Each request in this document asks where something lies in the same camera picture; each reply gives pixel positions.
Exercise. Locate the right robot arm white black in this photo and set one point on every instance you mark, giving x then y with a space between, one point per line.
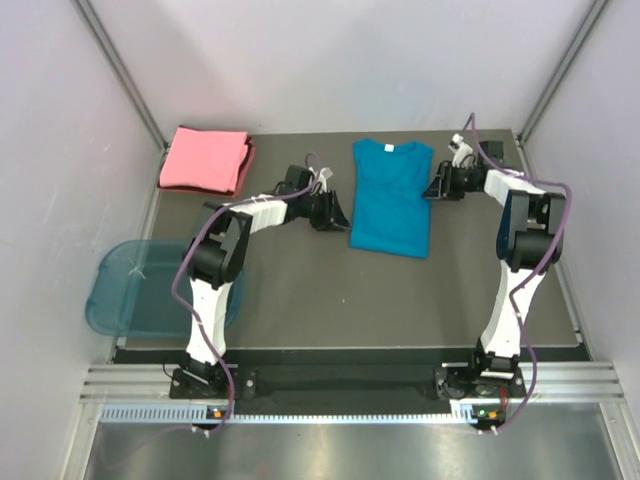
528 242

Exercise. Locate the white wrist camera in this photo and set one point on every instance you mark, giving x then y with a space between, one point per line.
461 150
322 177

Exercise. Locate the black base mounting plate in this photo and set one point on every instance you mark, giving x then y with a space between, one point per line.
427 380

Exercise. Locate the grey slotted cable duct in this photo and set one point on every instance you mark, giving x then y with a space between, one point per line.
202 414

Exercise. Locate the blue t shirt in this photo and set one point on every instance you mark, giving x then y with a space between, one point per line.
390 215

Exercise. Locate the pink folded t shirt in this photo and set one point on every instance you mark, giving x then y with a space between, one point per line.
186 137

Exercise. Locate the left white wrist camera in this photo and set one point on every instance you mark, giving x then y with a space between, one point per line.
322 177

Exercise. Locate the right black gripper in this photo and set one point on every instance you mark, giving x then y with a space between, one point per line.
443 185

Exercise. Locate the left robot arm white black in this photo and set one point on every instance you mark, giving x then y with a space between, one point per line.
214 260

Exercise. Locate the blue translucent plastic bin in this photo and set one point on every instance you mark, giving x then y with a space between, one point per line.
131 296

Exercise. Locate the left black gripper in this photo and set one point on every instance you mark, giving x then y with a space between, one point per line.
332 214

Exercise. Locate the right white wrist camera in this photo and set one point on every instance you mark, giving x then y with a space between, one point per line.
461 150

